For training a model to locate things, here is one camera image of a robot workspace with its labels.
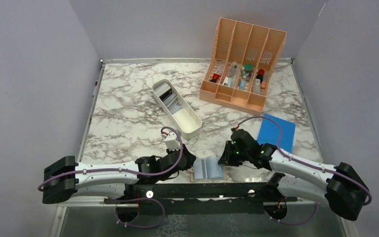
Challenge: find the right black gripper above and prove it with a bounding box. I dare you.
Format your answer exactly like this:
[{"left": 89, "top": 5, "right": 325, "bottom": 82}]
[{"left": 218, "top": 140, "right": 251, "bottom": 166}]

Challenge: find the silver credit card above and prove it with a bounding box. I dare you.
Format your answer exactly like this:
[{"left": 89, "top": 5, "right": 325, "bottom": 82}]
[{"left": 197, "top": 159, "right": 208, "bottom": 179}]

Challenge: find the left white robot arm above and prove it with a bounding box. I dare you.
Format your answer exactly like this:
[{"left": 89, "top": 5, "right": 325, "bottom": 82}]
[{"left": 38, "top": 146, "right": 196, "bottom": 204}]

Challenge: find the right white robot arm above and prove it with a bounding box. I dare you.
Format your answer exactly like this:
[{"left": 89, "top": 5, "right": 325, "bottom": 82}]
[{"left": 218, "top": 129, "right": 371, "bottom": 221}]

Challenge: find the stack of cards in tray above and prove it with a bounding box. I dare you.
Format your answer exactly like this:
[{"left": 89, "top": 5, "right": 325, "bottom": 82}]
[{"left": 154, "top": 82, "right": 183, "bottom": 115}]

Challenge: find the white oblong plastic tray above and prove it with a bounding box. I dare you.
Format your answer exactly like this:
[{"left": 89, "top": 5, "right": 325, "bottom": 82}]
[{"left": 152, "top": 79, "right": 202, "bottom": 140}]

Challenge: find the blue flat board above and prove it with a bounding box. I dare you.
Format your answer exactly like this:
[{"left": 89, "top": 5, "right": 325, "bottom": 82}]
[{"left": 257, "top": 114, "right": 296, "bottom": 153}]

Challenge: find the red capped black bottle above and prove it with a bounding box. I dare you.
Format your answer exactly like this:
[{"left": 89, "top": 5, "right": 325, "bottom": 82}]
[{"left": 209, "top": 74, "right": 221, "bottom": 83}]

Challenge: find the red capped bottle right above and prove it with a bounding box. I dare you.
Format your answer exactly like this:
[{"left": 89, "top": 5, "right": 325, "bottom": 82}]
[{"left": 256, "top": 69, "right": 265, "bottom": 83}]

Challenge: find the green capped bottle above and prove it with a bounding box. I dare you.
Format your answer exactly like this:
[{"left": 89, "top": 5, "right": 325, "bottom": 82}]
[{"left": 244, "top": 64, "right": 254, "bottom": 73}]

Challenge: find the peach plastic desk organizer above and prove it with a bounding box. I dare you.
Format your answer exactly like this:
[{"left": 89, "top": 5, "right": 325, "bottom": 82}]
[{"left": 199, "top": 18, "right": 287, "bottom": 115}]

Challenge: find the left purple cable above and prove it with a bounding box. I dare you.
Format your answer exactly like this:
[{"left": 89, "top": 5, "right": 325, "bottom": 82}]
[{"left": 38, "top": 126, "right": 184, "bottom": 229}]

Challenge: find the purple cable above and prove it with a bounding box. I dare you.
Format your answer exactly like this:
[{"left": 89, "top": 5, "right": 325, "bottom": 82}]
[
  {"left": 38, "top": 126, "right": 184, "bottom": 229},
  {"left": 232, "top": 116, "right": 373, "bottom": 226}
]

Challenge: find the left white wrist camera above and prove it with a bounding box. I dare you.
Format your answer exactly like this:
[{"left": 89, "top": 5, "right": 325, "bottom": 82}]
[{"left": 164, "top": 132, "right": 181, "bottom": 152}]

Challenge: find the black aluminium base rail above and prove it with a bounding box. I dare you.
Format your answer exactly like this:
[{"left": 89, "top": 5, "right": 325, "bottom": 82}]
[{"left": 57, "top": 182, "right": 328, "bottom": 217}]

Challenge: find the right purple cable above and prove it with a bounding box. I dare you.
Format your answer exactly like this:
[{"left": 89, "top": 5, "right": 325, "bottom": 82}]
[{"left": 232, "top": 116, "right": 373, "bottom": 226}]

